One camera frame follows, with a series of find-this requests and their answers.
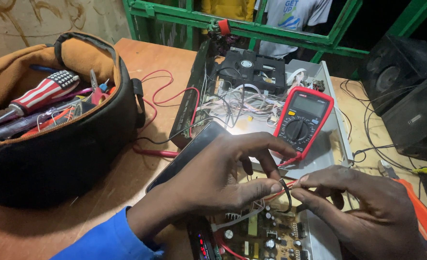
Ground open grey disc player chassis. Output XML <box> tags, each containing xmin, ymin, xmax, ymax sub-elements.
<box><xmin>169</xmin><ymin>39</ymin><xmax>355</xmax><ymax>180</ymax></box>

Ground red-handled scissors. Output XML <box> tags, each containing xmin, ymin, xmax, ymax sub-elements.
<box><xmin>90</xmin><ymin>69</ymin><xmax>110</xmax><ymax>106</ymax></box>

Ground red digital multimeter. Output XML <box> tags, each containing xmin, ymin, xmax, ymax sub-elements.
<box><xmin>273</xmin><ymin>86</ymin><xmax>335</xmax><ymax>162</ymax></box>

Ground grey metal device casing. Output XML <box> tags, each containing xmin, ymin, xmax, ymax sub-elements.
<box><xmin>299</xmin><ymin>209</ymin><xmax>345</xmax><ymax>260</ymax></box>

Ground red cap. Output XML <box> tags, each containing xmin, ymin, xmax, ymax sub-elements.
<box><xmin>217</xmin><ymin>19</ymin><xmax>232</xmax><ymax>36</ymax></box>

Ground bundle of black cables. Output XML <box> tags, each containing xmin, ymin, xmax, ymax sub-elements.
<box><xmin>339</xmin><ymin>79</ymin><xmax>425</xmax><ymax>175</ymax></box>

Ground orange-handled pliers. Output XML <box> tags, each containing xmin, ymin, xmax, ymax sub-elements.
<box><xmin>377</xmin><ymin>159</ymin><xmax>427</xmax><ymax>243</ymax></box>

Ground black loudspeaker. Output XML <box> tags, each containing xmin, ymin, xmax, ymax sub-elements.
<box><xmin>357</xmin><ymin>33</ymin><xmax>427</xmax><ymax>164</ymax></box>

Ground brown circuit board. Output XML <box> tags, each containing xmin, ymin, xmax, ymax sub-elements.
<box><xmin>208</xmin><ymin>200</ymin><xmax>310</xmax><ymax>260</ymax></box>

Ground person's right hand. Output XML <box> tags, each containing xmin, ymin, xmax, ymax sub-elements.
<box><xmin>290</xmin><ymin>165</ymin><xmax>427</xmax><ymax>260</ymax></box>

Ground brown and black tool bag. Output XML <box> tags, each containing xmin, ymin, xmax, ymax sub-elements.
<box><xmin>0</xmin><ymin>31</ymin><xmax>146</xmax><ymax>210</ymax></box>

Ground orange-handled tool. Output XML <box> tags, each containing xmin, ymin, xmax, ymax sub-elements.
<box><xmin>20</xmin><ymin>106</ymin><xmax>78</xmax><ymax>138</ymax></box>

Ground short black wire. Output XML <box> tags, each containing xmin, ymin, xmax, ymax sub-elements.
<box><xmin>278</xmin><ymin>178</ymin><xmax>293</xmax><ymax>214</ymax></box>

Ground white flat cable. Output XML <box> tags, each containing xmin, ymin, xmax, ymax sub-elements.
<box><xmin>211</xmin><ymin>200</ymin><xmax>266</xmax><ymax>232</ymax></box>

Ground green metal frame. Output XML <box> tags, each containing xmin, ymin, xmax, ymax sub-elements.
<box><xmin>122</xmin><ymin>0</ymin><xmax>427</xmax><ymax>79</ymax></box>

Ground blue pen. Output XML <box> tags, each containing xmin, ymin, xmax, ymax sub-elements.
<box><xmin>29</xmin><ymin>64</ymin><xmax>61</xmax><ymax>73</ymax></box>

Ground flag-pattern handle screwdriver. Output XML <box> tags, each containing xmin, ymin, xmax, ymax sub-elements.
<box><xmin>0</xmin><ymin>70</ymin><xmax>81</xmax><ymax>133</ymax></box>

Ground red test lead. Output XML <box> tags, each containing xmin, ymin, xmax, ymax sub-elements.
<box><xmin>132</xmin><ymin>70</ymin><xmax>304</xmax><ymax>168</ymax></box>

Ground thin red wires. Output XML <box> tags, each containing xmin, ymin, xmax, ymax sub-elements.
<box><xmin>263</xmin><ymin>180</ymin><xmax>310</xmax><ymax>202</ymax></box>

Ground black disc drive mechanism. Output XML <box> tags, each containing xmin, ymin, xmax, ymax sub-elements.
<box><xmin>213</xmin><ymin>48</ymin><xmax>286</xmax><ymax>96</ymax></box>

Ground bundle of white ribbon cables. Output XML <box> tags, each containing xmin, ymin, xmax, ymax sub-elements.
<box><xmin>199</xmin><ymin>68</ymin><xmax>310</xmax><ymax>128</ymax></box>

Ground black front panel red display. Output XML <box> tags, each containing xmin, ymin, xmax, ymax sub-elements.
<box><xmin>187</xmin><ymin>216</ymin><xmax>223</xmax><ymax>260</ymax></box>

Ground black smartphone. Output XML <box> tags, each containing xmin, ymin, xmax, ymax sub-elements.
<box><xmin>145</xmin><ymin>121</ymin><xmax>233</xmax><ymax>194</ymax></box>

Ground black test lead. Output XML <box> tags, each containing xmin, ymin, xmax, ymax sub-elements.
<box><xmin>133</xmin><ymin>66</ymin><xmax>247</xmax><ymax>145</ymax></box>

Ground person's left hand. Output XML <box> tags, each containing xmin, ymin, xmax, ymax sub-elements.
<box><xmin>127</xmin><ymin>132</ymin><xmax>298</xmax><ymax>242</ymax></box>

